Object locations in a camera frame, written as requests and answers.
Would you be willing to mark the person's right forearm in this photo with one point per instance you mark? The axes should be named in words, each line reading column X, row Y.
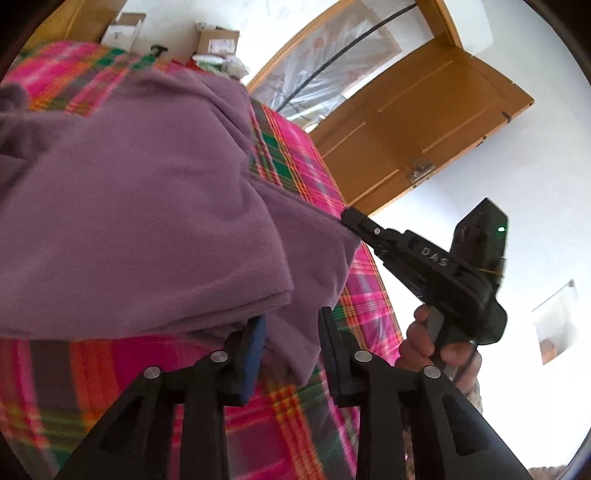
column 473, row 394

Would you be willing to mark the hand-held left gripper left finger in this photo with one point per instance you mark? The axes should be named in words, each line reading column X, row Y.
column 256, row 350

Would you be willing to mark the clear plastic sheet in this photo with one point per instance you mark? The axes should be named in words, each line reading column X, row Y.
column 323, row 50

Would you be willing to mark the white cardboard box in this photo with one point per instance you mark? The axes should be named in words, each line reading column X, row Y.
column 122, row 30

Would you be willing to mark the brown cardboard box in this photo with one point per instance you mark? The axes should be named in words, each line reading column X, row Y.
column 217, row 44

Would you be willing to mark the metal door latch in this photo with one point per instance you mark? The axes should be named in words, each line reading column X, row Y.
column 419, row 171

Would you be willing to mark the purple pants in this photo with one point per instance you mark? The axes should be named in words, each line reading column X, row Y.
column 138, row 207

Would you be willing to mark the white plastic packages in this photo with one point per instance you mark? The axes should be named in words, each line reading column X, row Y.
column 221, row 64

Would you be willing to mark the pink green plaid blanket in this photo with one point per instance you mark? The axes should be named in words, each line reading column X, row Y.
column 115, row 369

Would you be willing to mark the small black object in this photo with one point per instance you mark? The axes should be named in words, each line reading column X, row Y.
column 160, row 50

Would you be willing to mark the wooden door frame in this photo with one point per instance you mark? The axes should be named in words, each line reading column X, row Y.
column 441, row 23

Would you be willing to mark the person's right hand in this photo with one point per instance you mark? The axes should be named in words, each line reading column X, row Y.
column 413, row 346

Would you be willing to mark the wooden door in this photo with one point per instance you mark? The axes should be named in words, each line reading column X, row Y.
column 415, row 115

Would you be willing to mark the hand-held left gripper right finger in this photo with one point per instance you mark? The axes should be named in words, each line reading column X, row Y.
column 330, row 350

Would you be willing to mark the wooden wardrobe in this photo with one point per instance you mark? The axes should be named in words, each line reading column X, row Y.
column 87, row 18

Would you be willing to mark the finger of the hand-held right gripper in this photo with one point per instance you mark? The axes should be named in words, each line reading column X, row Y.
column 369, row 228

